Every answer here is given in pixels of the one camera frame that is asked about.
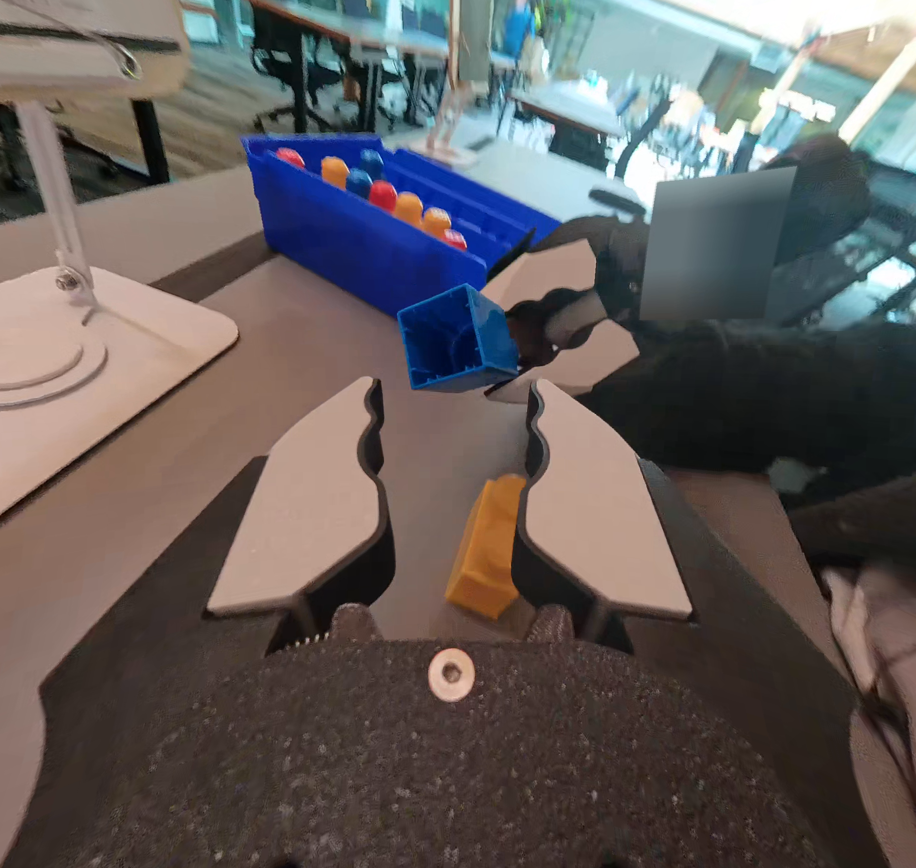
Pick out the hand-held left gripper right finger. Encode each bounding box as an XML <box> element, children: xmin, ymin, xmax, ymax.
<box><xmin>511</xmin><ymin>379</ymin><xmax>694</xmax><ymax>636</ymax></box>

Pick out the orange two-stud mega block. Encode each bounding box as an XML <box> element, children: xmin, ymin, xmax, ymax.
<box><xmin>445</xmin><ymin>473</ymin><xmax>528</xmax><ymax>620</ymax></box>

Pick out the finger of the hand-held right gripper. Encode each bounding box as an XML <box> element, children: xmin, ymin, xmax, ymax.
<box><xmin>487</xmin><ymin>320</ymin><xmax>641</xmax><ymax>405</ymax></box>
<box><xmin>484</xmin><ymin>238</ymin><xmax>598</xmax><ymax>314</ymax></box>

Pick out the wooden board easel stand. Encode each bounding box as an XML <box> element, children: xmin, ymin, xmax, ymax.
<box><xmin>426</xmin><ymin>0</ymin><xmax>498</xmax><ymax>168</ymax></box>

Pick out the wooden top office desk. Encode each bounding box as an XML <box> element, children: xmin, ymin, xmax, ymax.
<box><xmin>511</xmin><ymin>84</ymin><xmax>627</xmax><ymax>161</ymax></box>
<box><xmin>129</xmin><ymin>95</ymin><xmax>176</xmax><ymax>186</ymax></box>
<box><xmin>239</xmin><ymin>0</ymin><xmax>452</xmax><ymax>135</ymax></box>

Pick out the person's right forearm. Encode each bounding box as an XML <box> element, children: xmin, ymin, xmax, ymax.
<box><xmin>572</xmin><ymin>313</ymin><xmax>916</xmax><ymax>475</ymax></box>

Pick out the blue plastic bin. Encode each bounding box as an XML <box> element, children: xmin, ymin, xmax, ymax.
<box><xmin>241</xmin><ymin>133</ymin><xmax>562</xmax><ymax>318</ymax></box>

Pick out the white base document stand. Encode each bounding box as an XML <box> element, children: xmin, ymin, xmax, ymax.
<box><xmin>0</xmin><ymin>0</ymin><xmax>240</xmax><ymax>518</ymax></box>

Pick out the grey sweatshirt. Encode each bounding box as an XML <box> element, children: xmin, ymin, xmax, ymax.
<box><xmin>823</xmin><ymin>564</ymin><xmax>916</xmax><ymax>740</ymax></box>

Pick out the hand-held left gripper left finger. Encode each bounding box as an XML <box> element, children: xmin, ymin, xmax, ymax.
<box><xmin>206</xmin><ymin>376</ymin><xmax>396</xmax><ymax>636</ymax></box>

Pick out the dark fleece jacket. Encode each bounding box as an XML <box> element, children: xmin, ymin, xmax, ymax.
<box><xmin>783</xmin><ymin>475</ymin><xmax>916</xmax><ymax>576</ymax></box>

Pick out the black office chair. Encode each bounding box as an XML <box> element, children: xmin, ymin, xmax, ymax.
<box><xmin>239</xmin><ymin>0</ymin><xmax>337</xmax><ymax>132</ymax></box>

